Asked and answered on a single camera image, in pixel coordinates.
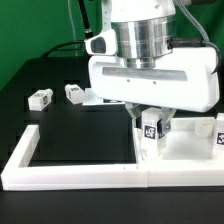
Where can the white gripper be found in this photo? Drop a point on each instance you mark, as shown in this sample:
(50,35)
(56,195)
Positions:
(184,79)

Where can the white sheet with fiducial tags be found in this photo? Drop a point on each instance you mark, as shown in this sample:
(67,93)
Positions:
(90,99)

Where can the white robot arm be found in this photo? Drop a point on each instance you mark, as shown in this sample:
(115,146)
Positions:
(137,59)

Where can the white U-shaped obstacle fence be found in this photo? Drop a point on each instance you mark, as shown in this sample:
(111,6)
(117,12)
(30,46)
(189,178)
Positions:
(18,175)

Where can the white square tabletop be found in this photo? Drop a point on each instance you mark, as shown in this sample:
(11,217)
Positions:
(189,139)

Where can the black cable thick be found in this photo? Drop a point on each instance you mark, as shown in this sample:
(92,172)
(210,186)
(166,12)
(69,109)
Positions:
(68,23)

